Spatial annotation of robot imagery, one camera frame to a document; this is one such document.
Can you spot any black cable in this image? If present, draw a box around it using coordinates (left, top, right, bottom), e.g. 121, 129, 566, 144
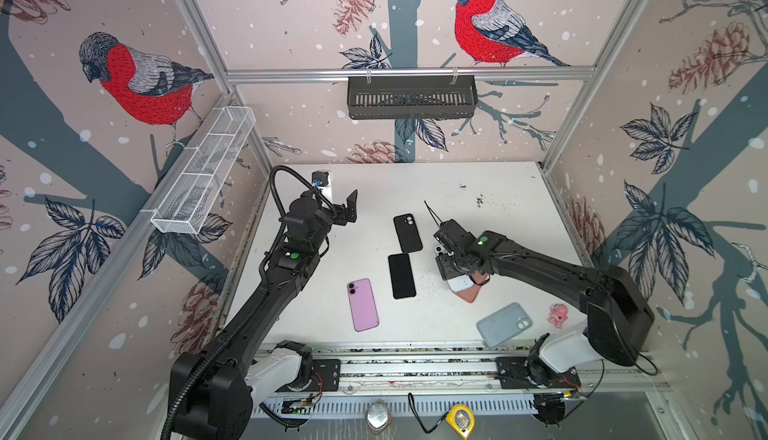
407, 392, 448, 435

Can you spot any yellow tape measure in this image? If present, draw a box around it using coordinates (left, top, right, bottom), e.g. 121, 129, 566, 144
445, 404, 476, 440

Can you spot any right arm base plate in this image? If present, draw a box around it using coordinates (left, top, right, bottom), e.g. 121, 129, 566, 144
494, 356, 582, 390

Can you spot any salmon pink phone case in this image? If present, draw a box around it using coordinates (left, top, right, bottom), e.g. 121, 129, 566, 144
454, 272, 490, 303

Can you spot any grey blue phone case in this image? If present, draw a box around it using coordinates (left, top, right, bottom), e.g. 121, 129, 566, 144
476, 302, 532, 348

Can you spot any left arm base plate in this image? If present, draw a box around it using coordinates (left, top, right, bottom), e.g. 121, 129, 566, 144
284, 359, 341, 393

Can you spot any silver round object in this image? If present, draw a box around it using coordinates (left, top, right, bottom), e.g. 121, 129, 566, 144
364, 400, 392, 435

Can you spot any light blue phone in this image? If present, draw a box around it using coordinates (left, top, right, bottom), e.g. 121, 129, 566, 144
447, 275, 476, 294

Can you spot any white mesh tray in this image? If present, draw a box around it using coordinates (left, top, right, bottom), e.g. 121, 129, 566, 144
151, 106, 255, 235

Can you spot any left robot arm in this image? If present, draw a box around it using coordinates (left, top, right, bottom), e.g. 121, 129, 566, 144
160, 165, 358, 439

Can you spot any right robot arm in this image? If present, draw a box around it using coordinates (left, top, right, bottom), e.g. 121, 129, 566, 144
434, 219, 655, 387

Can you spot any pink toy figure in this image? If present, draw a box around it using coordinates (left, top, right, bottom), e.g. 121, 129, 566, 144
548, 303, 569, 329

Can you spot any purple phone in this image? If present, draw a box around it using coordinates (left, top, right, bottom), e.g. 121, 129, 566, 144
347, 278, 380, 332

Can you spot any black wire basket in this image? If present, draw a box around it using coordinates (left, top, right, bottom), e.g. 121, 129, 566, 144
347, 76, 478, 120

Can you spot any black screen phone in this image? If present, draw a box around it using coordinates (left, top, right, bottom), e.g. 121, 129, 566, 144
388, 253, 416, 299

